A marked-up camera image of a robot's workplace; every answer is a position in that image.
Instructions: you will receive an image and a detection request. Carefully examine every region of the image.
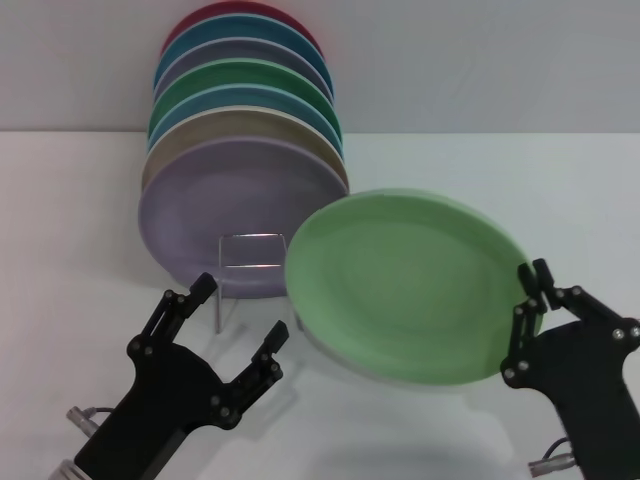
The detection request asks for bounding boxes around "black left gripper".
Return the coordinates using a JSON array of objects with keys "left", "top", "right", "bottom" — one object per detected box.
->
[{"left": 74, "top": 272, "right": 291, "bottom": 480}]

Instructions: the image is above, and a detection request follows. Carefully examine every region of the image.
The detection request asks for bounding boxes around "metal wire plate rack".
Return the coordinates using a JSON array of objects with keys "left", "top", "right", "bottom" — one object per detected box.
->
[{"left": 213, "top": 231, "right": 304, "bottom": 335}]

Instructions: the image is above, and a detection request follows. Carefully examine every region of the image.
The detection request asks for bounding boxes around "maroon red plate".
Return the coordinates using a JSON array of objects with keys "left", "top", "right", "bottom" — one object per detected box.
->
[{"left": 160, "top": 0, "right": 326, "bottom": 56}]

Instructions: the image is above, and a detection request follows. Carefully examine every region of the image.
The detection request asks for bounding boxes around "teal blue plate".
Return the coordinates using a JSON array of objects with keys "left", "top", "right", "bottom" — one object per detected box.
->
[{"left": 152, "top": 13, "right": 335, "bottom": 96}]

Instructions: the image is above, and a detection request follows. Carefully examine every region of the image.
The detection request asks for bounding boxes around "lavender plate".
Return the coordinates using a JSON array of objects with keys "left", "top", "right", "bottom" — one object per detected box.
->
[{"left": 138, "top": 137, "right": 351, "bottom": 300}]

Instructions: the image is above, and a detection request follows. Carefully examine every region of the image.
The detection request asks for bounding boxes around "light green plate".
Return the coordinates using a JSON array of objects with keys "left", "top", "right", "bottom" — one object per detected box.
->
[{"left": 283, "top": 187, "right": 546, "bottom": 396}]

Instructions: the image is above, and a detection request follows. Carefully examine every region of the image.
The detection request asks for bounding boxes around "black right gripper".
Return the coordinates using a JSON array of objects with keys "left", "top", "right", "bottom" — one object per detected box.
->
[{"left": 500, "top": 258, "right": 640, "bottom": 480}]

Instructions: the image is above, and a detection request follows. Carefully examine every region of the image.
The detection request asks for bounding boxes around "dark green plate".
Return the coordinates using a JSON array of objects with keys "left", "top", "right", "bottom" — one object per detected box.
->
[{"left": 147, "top": 58, "right": 344, "bottom": 141}]

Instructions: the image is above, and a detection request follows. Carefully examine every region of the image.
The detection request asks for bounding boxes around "light blue plate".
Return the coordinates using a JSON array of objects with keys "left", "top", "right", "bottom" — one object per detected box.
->
[{"left": 146, "top": 83, "right": 346, "bottom": 151}]

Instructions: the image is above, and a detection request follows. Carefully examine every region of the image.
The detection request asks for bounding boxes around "grey purple plate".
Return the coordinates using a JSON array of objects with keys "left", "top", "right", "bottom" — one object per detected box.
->
[{"left": 152, "top": 37, "right": 335, "bottom": 101}]

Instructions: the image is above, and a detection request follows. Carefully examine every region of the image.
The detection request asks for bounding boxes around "beige plate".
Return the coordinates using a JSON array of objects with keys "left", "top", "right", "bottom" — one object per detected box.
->
[{"left": 141, "top": 106, "right": 350, "bottom": 194}]

